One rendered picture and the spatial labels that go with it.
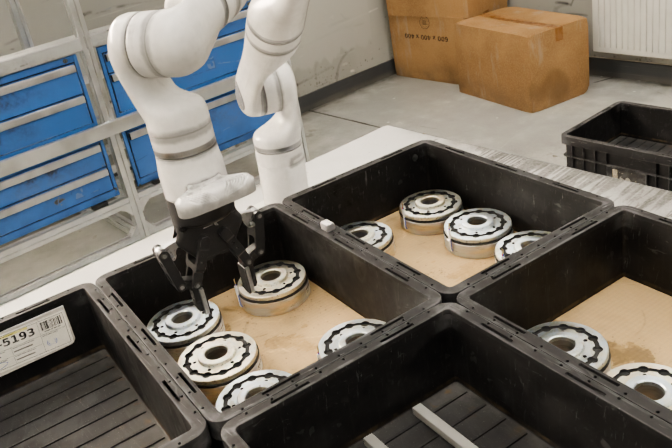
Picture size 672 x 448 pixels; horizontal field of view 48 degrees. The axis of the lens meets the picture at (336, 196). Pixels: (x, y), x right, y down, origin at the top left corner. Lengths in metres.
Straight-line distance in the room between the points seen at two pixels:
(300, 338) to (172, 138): 0.35
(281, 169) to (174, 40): 0.69
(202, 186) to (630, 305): 0.55
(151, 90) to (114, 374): 0.41
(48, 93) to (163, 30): 2.11
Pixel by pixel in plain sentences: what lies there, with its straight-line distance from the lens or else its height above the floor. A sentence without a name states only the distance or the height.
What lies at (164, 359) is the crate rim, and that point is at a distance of 0.89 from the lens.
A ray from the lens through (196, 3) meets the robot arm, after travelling 0.84.
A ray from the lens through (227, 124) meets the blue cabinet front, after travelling 3.23.
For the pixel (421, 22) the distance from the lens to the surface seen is 4.66.
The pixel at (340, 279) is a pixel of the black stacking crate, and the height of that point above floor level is 0.87.
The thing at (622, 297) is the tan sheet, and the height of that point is 0.83.
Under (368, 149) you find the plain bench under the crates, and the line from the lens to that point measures 1.93.
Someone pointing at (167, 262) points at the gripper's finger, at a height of 1.02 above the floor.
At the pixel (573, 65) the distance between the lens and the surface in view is 4.15.
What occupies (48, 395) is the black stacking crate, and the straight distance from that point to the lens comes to 1.09.
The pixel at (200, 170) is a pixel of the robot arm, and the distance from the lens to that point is 0.84.
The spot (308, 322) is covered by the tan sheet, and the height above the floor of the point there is 0.83.
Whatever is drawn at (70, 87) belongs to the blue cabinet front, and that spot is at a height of 0.77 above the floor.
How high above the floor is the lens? 1.42
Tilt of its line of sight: 25 degrees down
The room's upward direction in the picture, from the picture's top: 10 degrees counter-clockwise
